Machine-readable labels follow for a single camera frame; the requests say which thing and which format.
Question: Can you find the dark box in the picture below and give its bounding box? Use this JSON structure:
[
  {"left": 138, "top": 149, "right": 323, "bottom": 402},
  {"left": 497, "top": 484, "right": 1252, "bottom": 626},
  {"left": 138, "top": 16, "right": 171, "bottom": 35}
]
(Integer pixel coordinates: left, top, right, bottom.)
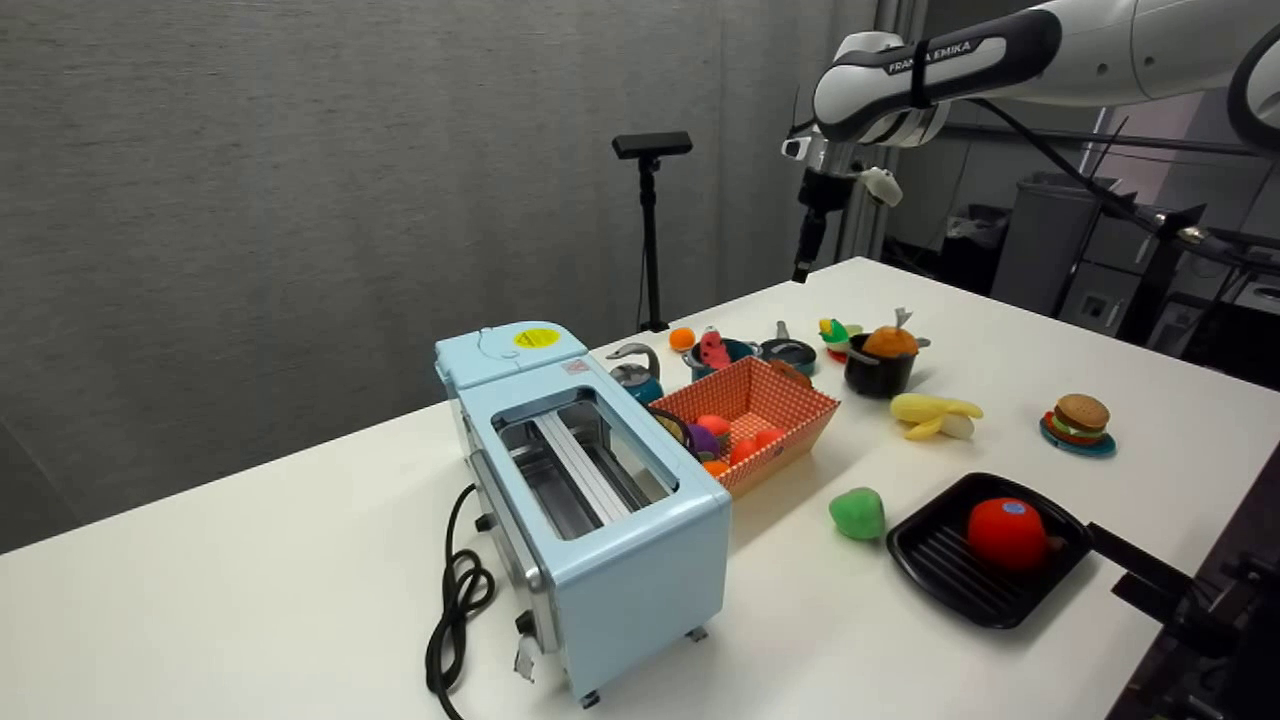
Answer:
[{"left": 936, "top": 201, "right": 1015, "bottom": 297}]

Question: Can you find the green plush fruit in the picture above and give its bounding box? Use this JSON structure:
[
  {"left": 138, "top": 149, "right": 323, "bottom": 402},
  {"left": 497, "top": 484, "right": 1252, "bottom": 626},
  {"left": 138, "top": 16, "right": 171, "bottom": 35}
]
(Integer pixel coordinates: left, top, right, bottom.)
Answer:
[{"left": 823, "top": 484, "right": 891, "bottom": 550}]

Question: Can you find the orange gingham basket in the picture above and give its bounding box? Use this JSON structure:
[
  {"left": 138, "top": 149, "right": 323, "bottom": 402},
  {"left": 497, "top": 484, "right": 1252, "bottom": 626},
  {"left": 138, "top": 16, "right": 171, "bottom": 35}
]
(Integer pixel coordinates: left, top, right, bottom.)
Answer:
[{"left": 651, "top": 352, "right": 846, "bottom": 502}]

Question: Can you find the black power cord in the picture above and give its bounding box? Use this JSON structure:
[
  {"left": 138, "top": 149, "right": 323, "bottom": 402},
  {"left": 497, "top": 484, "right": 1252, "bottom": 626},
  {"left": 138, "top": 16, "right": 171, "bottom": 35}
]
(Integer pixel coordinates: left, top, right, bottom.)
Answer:
[{"left": 424, "top": 479, "right": 502, "bottom": 720}]

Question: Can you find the black grill pan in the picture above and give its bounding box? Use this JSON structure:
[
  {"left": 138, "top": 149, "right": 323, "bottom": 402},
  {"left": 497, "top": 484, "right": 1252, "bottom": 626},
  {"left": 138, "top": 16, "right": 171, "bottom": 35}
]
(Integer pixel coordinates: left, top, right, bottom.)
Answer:
[{"left": 884, "top": 470, "right": 1197, "bottom": 632}]

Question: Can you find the orange toy food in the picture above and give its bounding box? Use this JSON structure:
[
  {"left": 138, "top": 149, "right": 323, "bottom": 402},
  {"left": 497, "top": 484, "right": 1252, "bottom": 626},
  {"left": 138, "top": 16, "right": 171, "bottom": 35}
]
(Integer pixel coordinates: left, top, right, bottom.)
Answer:
[{"left": 862, "top": 307, "right": 936, "bottom": 366}]

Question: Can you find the dark shelf unit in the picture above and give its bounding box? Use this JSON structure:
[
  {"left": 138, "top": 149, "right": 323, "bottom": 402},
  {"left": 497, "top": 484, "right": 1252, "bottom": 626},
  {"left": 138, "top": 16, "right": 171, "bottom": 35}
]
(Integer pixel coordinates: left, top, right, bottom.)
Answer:
[{"left": 1174, "top": 218, "right": 1280, "bottom": 394}]

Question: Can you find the black toy pot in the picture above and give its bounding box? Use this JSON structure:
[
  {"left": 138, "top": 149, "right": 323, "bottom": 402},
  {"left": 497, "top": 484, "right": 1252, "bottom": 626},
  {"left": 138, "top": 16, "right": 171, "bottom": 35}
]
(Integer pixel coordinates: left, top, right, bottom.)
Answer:
[{"left": 842, "top": 331, "right": 926, "bottom": 405}]

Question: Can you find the black grey cabinet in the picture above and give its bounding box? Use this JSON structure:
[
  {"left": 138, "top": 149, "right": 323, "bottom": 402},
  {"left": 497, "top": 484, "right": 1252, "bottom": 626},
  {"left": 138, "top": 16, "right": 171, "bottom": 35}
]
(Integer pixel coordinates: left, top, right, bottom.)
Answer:
[{"left": 1055, "top": 197, "right": 1212, "bottom": 339}]

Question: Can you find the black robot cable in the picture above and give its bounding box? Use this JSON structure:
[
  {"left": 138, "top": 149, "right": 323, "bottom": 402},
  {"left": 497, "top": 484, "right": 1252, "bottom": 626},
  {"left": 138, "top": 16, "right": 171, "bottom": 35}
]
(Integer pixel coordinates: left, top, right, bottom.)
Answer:
[{"left": 971, "top": 92, "right": 1280, "bottom": 272}]

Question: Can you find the green red toy vegetable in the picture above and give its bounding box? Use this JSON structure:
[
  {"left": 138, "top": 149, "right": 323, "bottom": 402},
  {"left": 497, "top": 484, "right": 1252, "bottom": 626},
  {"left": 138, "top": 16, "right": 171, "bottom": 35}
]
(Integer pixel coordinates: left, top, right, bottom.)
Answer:
[{"left": 815, "top": 316, "right": 862, "bottom": 361}]

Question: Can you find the small dark toy pan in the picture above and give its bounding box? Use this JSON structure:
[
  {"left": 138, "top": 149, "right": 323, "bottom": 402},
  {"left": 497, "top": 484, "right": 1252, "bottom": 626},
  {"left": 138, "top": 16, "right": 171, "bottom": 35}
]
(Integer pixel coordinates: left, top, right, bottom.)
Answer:
[{"left": 758, "top": 320, "right": 823, "bottom": 386}]

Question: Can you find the teal pot with glass lid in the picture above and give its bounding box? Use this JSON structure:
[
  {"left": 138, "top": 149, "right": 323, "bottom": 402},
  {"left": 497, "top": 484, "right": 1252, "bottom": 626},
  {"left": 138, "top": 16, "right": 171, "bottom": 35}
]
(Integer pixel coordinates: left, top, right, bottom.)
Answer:
[{"left": 601, "top": 339, "right": 669, "bottom": 409}]

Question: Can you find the yellow toy banana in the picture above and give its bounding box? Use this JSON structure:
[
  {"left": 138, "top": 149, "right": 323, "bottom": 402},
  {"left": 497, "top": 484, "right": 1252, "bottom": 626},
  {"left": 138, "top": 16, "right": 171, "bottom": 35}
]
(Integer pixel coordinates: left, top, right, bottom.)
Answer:
[{"left": 888, "top": 389, "right": 988, "bottom": 445}]

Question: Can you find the light blue box yellow sticker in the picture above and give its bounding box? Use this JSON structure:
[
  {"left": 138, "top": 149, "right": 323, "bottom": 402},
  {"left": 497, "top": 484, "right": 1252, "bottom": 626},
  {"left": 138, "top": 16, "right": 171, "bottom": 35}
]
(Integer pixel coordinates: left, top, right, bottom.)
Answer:
[{"left": 434, "top": 316, "right": 593, "bottom": 402}]

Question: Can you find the black metal frame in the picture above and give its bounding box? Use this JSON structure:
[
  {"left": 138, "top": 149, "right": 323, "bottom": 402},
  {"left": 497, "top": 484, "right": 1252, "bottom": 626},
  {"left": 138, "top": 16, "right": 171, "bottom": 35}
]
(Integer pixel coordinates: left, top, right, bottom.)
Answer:
[{"left": 1106, "top": 445, "right": 1280, "bottom": 720}]

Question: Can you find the toy burger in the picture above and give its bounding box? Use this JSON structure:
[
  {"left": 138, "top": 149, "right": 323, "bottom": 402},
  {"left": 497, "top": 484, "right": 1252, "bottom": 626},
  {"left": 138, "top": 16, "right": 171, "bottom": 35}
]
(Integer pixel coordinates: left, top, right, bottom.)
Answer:
[{"left": 1044, "top": 394, "right": 1116, "bottom": 449}]

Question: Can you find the big red plush tomato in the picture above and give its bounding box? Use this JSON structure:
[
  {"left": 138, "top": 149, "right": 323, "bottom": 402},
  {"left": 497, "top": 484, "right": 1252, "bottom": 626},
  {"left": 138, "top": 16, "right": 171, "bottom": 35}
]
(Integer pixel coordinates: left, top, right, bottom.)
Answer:
[{"left": 961, "top": 494, "right": 1063, "bottom": 576}]

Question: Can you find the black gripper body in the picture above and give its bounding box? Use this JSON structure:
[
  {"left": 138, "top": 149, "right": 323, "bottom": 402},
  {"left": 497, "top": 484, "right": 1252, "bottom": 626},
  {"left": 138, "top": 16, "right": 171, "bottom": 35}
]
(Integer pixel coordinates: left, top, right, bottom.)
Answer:
[{"left": 796, "top": 164, "right": 862, "bottom": 224}]

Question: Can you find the black camera on stand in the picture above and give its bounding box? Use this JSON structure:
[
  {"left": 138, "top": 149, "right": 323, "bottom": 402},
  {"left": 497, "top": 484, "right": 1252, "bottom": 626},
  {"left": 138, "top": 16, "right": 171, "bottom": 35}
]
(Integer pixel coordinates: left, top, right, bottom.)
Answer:
[{"left": 608, "top": 130, "right": 697, "bottom": 338}]

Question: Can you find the open teal toy pot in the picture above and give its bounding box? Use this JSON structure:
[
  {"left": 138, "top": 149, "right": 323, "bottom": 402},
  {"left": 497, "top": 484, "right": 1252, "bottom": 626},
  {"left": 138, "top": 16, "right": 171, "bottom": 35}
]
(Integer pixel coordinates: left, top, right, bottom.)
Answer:
[{"left": 684, "top": 338, "right": 762, "bottom": 382}]

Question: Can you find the light blue toaster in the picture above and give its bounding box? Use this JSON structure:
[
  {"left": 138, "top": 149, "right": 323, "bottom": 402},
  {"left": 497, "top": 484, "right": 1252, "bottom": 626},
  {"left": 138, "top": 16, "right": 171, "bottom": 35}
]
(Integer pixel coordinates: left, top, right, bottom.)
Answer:
[{"left": 457, "top": 357, "right": 736, "bottom": 708}]

